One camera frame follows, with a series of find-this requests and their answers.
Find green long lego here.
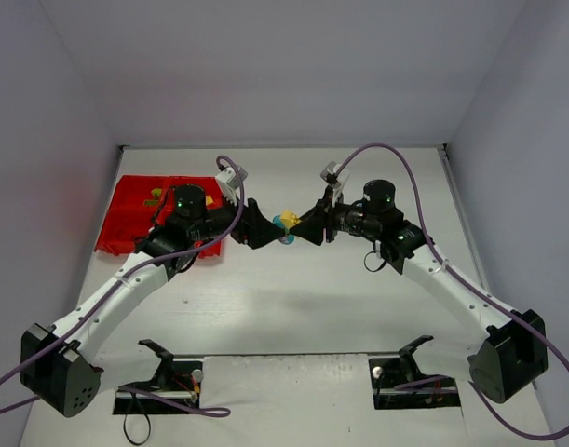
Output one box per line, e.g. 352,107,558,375
142,188,164,208

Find purple cable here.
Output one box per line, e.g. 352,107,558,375
328,142,569,441
0,155,246,418

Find red divided bin tray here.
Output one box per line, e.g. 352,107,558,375
94,175,223,256

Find yellow square lego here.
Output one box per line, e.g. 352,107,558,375
272,210,299,245

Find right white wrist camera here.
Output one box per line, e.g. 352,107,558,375
320,161,349,204

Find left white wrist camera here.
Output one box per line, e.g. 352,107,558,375
214,167,248,205

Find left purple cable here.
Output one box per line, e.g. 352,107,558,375
0,155,246,418

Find black loop cable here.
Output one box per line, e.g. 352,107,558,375
120,386,150,445

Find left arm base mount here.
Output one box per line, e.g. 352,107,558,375
113,339,204,415

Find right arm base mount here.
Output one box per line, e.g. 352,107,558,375
368,335,461,411

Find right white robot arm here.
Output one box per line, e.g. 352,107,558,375
291,180,549,403

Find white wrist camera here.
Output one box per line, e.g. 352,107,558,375
320,161,349,204
214,167,248,205

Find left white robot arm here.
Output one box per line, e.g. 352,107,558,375
20,184,285,417

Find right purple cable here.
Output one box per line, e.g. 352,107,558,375
328,142,569,441

